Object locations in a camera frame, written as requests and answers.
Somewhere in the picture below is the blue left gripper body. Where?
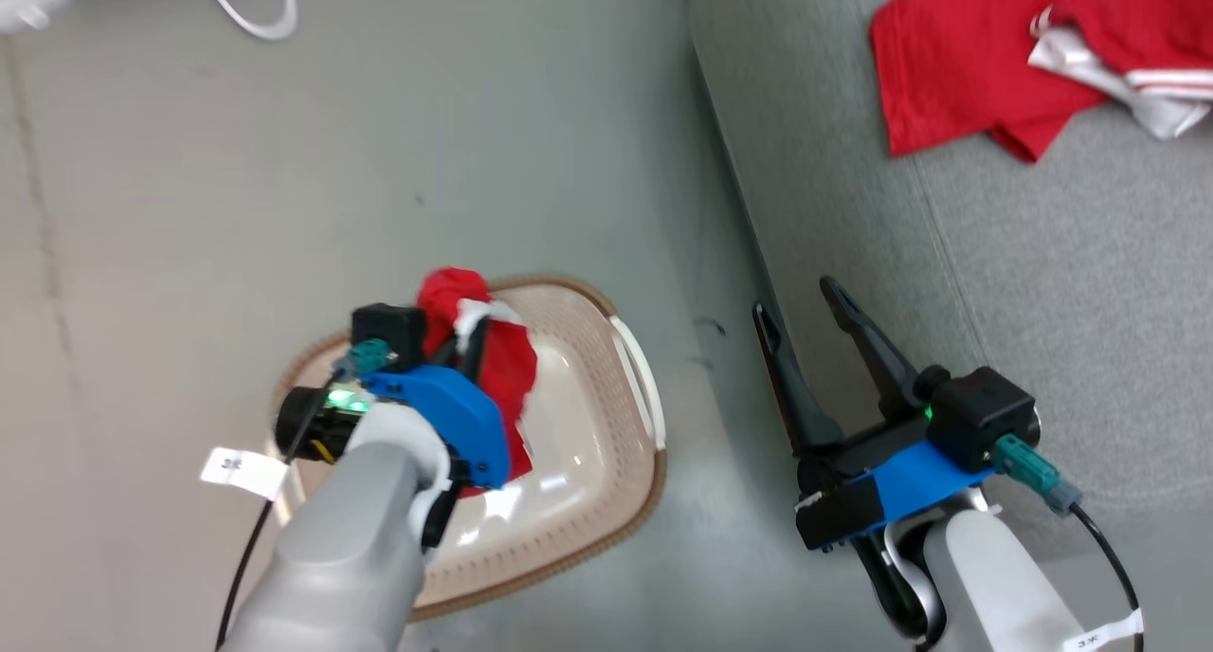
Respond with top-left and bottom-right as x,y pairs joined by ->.
360,364 -> 514,492

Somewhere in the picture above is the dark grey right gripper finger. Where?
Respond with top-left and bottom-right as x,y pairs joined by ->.
752,301 -> 846,460
819,275 -> 928,422

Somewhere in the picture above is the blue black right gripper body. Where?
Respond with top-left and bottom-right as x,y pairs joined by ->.
793,413 -> 996,554

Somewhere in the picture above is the red and white garment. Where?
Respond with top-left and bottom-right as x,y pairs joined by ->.
416,267 -> 540,498
869,0 -> 1112,164

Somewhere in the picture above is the grey fabric sofa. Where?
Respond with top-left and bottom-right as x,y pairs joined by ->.
688,0 -> 1213,558

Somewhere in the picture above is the beige perforated laundry basket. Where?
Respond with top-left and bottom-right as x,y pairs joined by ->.
270,273 -> 668,623

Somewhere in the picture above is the red garment with white stripes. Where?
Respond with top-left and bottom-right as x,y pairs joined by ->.
1027,0 -> 1213,142

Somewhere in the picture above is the teal left camera connector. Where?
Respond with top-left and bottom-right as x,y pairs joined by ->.
331,338 -> 397,381

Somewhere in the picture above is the teal camera connector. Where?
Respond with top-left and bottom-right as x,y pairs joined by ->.
331,338 -> 397,381
989,433 -> 1083,516

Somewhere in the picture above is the teal right camera connector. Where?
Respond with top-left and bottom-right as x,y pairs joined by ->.
989,433 -> 1083,516

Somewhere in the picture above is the white left cable label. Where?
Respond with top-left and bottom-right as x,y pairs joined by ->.
200,445 -> 289,501

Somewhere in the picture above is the white cable label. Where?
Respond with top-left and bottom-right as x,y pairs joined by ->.
200,445 -> 289,501
1061,611 -> 1145,652

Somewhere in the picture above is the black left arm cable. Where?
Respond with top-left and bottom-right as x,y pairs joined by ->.
215,368 -> 344,652

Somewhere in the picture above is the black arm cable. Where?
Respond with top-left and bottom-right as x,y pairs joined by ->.
215,368 -> 344,652
1069,503 -> 1145,652

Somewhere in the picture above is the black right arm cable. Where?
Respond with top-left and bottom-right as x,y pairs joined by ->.
1069,503 -> 1145,652

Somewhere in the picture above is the white right cable label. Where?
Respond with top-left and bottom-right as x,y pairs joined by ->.
1061,611 -> 1145,652

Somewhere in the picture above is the white looped cable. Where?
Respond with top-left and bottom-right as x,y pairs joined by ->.
196,0 -> 300,43

